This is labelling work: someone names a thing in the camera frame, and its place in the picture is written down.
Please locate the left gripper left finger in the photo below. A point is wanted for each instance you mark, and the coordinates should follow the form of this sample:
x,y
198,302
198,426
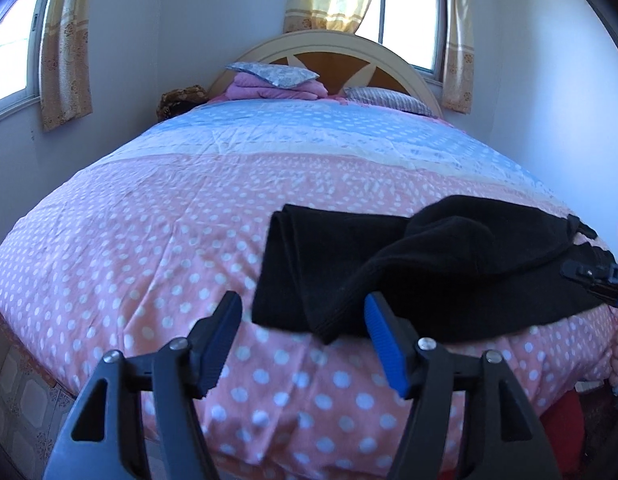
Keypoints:
x,y
103,435

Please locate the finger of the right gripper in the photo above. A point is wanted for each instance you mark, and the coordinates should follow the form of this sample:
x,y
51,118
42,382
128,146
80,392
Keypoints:
x,y
600,280

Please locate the black pants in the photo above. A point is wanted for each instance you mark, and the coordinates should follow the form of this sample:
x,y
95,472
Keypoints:
x,y
460,270

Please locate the pink polka dot bedspread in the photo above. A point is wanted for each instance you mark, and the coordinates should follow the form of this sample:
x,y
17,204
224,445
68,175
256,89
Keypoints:
x,y
134,249

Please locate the right beige curtain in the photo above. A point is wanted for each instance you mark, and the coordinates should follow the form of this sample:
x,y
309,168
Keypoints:
x,y
458,68

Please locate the brown patterned bag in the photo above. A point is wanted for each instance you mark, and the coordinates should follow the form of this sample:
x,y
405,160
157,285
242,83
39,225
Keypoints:
x,y
180,101

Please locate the striped pillow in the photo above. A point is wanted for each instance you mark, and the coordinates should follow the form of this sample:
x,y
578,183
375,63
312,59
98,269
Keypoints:
x,y
388,98

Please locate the back window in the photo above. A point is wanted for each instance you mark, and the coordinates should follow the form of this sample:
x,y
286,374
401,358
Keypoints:
x,y
413,29

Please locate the window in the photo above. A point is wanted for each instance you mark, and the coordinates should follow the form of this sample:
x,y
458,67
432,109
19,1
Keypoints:
x,y
20,39
413,29

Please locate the pink folded blanket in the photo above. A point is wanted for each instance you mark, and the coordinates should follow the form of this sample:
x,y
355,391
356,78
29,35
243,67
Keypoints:
x,y
250,87

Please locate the grey patterned pillow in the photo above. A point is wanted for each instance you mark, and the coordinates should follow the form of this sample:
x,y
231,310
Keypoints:
x,y
280,76

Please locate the cream wooden headboard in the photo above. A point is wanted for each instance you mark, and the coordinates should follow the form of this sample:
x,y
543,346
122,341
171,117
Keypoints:
x,y
343,60

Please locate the left window curtain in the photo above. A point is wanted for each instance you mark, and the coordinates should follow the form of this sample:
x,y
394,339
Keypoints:
x,y
64,78

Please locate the left window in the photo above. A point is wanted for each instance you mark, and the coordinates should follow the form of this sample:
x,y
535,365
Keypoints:
x,y
20,39

